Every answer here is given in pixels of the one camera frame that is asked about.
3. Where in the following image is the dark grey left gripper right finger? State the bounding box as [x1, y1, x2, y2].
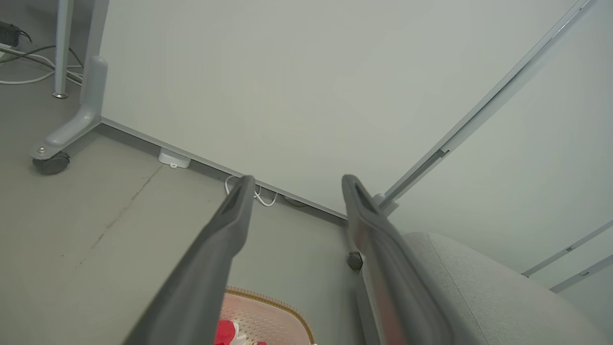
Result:
[341, 174, 456, 345]

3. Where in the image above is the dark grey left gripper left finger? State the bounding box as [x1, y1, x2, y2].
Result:
[124, 175, 257, 345]

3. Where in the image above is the red garment with white stripes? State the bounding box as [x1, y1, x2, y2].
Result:
[214, 320, 270, 345]

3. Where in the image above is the grey fabric sofa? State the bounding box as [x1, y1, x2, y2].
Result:
[357, 232, 611, 345]

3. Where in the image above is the cream perforated laundry basket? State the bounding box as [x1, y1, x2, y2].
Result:
[218, 286, 316, 345]

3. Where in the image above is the small white plastic box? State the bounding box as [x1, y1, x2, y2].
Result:
[158, 147, 192, 170]

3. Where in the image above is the white partition panel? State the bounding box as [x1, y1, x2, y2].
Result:
[93, 0, 582, 221]
[374, 0, 613, 326]

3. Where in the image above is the grey metal table leg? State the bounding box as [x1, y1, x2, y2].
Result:
[52, 0, 75, 99]

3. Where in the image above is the thin white looped cable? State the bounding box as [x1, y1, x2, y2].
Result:
[225, 174, 279, 208]

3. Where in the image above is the grey aluminium rail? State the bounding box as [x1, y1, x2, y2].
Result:
[549, 253, 613, 294]
[522, 219, 613, 278]

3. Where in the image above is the grey partition foot bracket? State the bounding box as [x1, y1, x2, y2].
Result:
[30, 55, 109, 161]

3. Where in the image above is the white floor cable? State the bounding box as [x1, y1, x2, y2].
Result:
[0, 52, 85, 87]

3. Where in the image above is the grey floor cable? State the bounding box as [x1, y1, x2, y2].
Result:
[0, 45, 85, 81]

